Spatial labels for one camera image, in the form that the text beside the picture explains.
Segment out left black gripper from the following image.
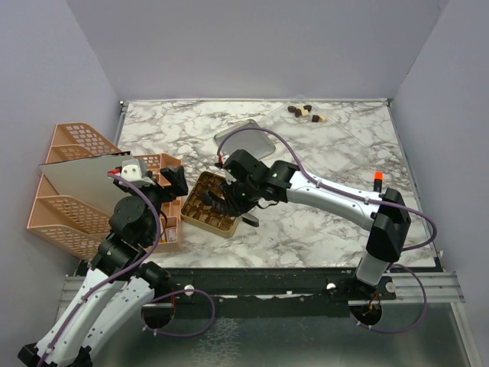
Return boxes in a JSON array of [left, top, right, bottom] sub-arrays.
[[115, 164, 188, 242]]

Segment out black metal tongs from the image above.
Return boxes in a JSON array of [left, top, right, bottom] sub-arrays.
[[199, 191, 230, 215]]

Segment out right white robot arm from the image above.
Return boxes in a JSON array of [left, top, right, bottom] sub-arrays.
[[221, 158, 411, 299]]

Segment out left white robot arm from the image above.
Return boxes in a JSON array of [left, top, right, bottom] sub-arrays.
[[18, 159, 188, 366]]

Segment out gold chocolate box tray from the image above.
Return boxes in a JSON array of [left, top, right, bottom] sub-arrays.
[[180, 171, 240, 239]]

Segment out peach desk organizer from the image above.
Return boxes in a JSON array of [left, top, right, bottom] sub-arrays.
[[138, 153, 183, 254]]

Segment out silver tin lid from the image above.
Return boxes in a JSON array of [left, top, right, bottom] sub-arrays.
[[213, 119, 275, 166]]

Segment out white board sheet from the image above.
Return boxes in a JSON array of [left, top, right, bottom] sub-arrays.
[[39, 154, 133, 216]]

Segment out peach mesh file rack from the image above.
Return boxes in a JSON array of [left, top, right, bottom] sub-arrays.
[[27, 122, 134, 260]]

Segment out orange black marker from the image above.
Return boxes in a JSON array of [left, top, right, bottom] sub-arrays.
[[374, 171, 384, 195]]

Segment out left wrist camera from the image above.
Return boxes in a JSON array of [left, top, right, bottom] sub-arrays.
[[107, 158, 155, 188]]

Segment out black mounting rail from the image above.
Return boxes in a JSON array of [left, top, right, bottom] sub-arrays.
[[64, 267, 467, 318]]

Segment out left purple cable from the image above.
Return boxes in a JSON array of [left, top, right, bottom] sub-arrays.
[[36, 174, 215, 367]]

